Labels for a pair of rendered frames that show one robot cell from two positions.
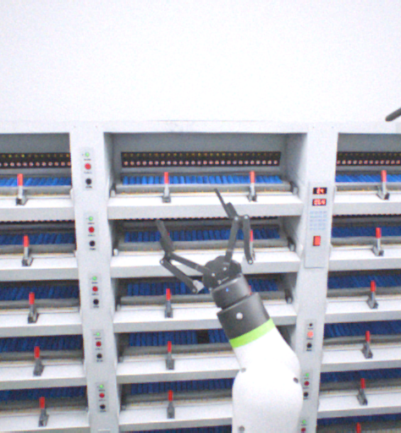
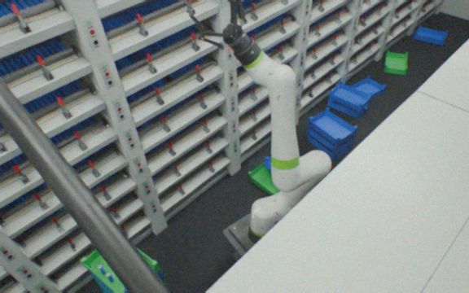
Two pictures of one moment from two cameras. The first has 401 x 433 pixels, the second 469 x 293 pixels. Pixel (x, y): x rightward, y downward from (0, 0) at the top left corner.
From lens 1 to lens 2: 80 cm
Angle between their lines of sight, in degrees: 46
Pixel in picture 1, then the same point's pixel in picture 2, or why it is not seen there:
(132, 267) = (126, 49)
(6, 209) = (19, 40)
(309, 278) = (225, 15)
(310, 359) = (231, 63)
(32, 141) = not seen: outside the picture
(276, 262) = (207, 10)
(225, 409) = (194, 112)
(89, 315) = (107, 94)
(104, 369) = (126, 123)
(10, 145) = not seen: outside the picture
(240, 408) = (278, 88)
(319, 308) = not seen: hidden behind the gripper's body
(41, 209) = (48, 29)
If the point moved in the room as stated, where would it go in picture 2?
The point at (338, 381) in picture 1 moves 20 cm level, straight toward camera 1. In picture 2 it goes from (240, 70) to (250, 88)
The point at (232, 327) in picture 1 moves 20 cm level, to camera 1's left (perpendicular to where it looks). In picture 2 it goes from (249, 59) to (205, 80)
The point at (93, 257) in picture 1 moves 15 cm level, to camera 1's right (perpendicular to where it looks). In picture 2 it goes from (99, 52) to (133, 39)
